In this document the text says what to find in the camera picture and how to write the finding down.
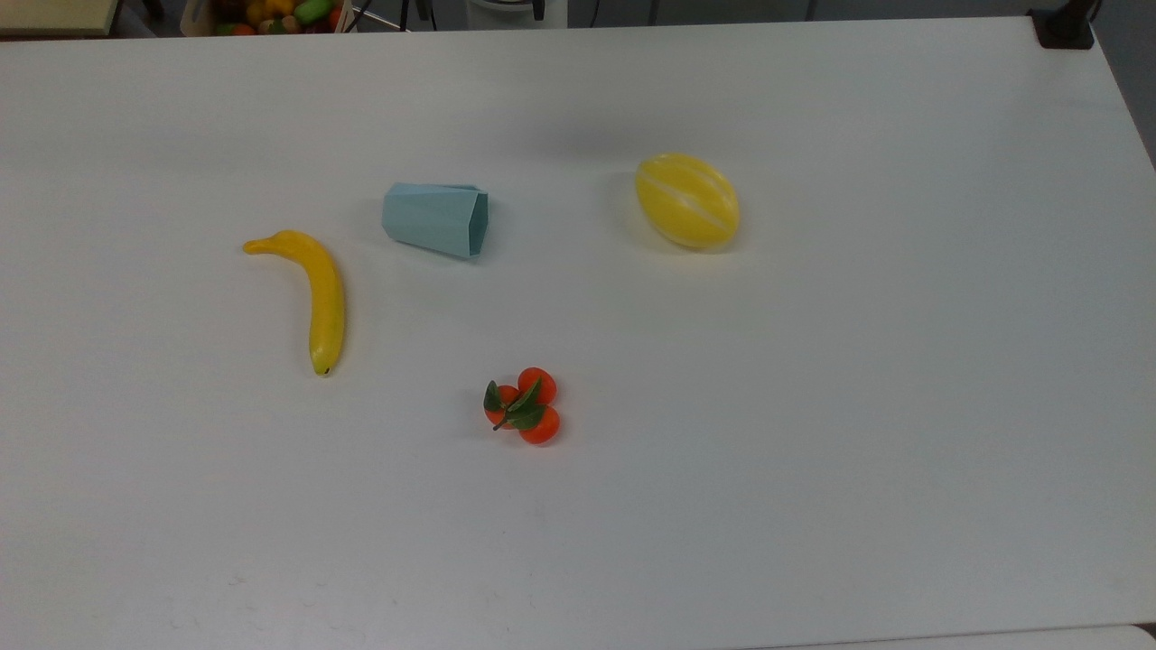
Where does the light blue faceted mug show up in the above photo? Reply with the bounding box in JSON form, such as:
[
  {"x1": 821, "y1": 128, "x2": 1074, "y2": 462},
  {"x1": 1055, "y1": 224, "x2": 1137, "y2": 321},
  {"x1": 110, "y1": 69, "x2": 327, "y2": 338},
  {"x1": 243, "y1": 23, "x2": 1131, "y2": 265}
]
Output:
[{"x1": 381, "y1": 182, "x2": 489, "y2": 261}]

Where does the orange tangerine cluster with leaves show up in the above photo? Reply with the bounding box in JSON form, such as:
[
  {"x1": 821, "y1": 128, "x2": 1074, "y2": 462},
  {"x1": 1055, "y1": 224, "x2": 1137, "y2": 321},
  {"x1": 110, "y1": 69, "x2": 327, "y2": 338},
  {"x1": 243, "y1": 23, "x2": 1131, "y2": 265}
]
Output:
[{"x1": 482, "y1": 366, "x2": 562, "y2": 446}]

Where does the box of assorted toy fruit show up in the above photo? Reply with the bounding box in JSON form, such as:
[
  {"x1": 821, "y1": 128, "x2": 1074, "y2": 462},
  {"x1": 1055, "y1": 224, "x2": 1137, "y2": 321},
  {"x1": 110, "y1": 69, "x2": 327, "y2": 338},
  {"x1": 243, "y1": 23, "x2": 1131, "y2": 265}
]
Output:
[{"x1": 180, "y1": 0, "x2": 355, "y2": 37}]

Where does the yellow toy banana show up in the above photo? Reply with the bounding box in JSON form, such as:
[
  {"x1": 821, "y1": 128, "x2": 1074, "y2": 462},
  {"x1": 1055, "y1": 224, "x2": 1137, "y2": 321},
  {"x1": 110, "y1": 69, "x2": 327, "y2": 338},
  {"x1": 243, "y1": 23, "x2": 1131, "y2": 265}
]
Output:
[{"x1": 242, "y1": 229, "x2": 347, "y2": 377}]

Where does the light wooden board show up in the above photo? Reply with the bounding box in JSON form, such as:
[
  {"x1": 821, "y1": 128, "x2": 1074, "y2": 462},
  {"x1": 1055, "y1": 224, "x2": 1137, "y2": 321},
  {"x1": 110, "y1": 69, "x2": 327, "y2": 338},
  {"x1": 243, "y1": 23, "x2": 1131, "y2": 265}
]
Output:
[{"x1": 0, "y1": 0, "x2": 122, "y2": 37}]

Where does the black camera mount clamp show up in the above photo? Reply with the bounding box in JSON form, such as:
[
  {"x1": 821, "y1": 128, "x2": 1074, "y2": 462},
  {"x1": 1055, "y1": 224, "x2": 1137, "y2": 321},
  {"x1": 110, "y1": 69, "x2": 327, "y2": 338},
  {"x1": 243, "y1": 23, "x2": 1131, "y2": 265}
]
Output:
[{"x1": 1028, "y1": 0, "x2": 1103, "y2": 51}]

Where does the metal tripod leg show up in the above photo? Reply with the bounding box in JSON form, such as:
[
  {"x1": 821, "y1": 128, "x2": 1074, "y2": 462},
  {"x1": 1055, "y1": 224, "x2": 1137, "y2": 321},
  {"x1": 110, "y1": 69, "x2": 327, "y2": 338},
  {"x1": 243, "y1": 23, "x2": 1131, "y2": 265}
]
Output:
[{"x1": 343, "y1": 0, "x2": 413, "y2": 33}]

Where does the yellow striped toy melon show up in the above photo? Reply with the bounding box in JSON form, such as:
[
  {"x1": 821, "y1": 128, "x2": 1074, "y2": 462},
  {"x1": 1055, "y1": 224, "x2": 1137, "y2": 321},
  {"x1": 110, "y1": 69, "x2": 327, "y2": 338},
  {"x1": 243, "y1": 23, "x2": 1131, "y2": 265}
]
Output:
[{"x1": 634, "y1": 153, "x2": 741, "y2": 251}]

